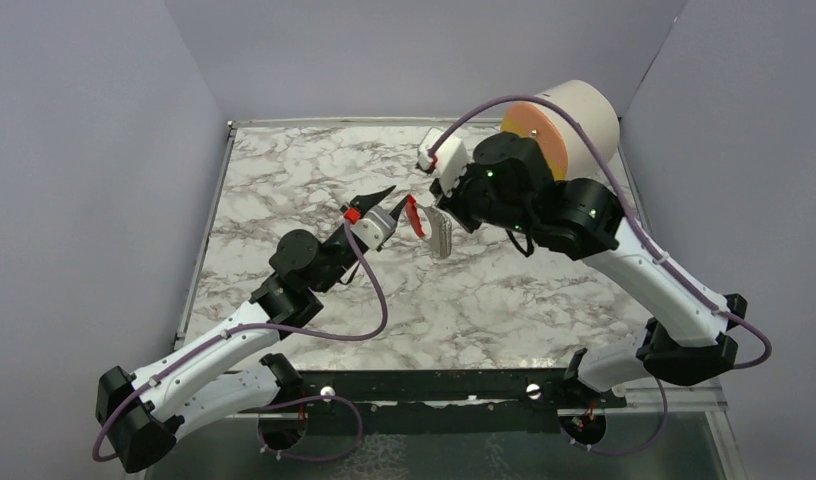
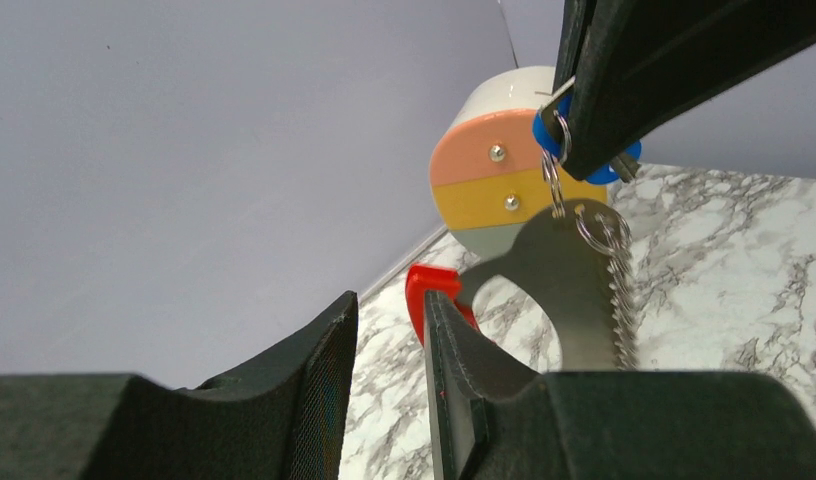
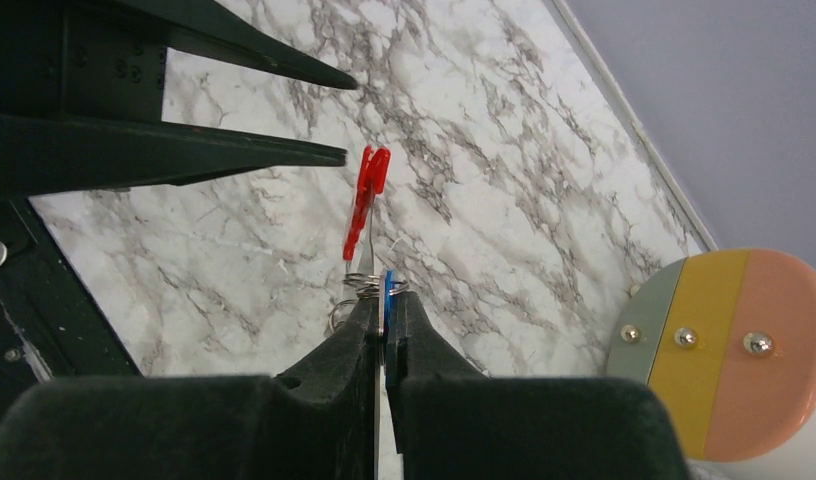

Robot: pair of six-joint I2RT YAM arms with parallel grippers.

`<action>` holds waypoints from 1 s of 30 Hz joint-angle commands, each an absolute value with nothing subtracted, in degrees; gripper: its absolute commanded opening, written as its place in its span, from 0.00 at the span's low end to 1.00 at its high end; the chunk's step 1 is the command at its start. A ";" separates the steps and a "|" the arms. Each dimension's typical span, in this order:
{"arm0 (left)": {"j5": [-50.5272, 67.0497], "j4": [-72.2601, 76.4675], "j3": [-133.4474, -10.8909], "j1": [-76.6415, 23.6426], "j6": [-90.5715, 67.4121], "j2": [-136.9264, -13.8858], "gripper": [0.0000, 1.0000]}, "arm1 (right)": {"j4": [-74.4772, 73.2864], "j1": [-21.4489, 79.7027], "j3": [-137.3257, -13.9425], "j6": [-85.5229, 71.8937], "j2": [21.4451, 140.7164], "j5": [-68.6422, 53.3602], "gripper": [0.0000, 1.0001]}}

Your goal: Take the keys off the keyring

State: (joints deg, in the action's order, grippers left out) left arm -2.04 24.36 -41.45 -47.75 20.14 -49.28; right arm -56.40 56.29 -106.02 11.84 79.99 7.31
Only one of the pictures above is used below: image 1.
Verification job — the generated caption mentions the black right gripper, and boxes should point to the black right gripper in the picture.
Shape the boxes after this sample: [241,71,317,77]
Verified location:
[430,157,534,238]

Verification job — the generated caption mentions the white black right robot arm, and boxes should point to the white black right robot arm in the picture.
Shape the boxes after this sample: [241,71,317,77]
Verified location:
[424,133,746,407]

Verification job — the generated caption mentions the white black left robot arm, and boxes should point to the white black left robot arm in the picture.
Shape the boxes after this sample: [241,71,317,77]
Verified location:
[91,188,413,473]

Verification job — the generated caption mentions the round cream drawer cabinet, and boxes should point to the round cream drawer cabinet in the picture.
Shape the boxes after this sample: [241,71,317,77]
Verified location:
[500,80,620,180]

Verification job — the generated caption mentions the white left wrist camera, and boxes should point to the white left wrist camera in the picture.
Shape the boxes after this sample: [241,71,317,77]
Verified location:
[338,205,399,253]

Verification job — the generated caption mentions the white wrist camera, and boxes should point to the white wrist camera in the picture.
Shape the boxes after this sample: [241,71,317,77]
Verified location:
[338,205,399,253]
[416,128,472,197]

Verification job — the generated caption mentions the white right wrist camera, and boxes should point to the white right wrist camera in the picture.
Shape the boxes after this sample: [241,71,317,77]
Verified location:
[416,128,472,197]

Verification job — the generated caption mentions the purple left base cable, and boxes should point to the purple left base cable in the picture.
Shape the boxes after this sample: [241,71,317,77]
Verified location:
[256,395,364,463]

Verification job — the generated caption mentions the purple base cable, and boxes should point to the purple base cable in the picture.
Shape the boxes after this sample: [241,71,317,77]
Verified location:
[558,377,670,459]
[256,395,364,463]

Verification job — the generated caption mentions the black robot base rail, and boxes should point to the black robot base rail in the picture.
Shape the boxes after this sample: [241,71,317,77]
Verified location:
[255,368,627,436]

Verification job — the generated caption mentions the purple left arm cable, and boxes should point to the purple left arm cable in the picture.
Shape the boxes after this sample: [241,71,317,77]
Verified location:
[91,221,390,463]

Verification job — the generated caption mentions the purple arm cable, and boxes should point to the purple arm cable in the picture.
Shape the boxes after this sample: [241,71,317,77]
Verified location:
[91,221,390,463]
[431,95,774,370]

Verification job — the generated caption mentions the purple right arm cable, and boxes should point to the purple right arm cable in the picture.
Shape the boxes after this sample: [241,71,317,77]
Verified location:
[431,95,774,370]

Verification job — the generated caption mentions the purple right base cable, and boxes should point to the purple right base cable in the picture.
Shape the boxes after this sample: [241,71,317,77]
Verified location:
[558,377,670,459]

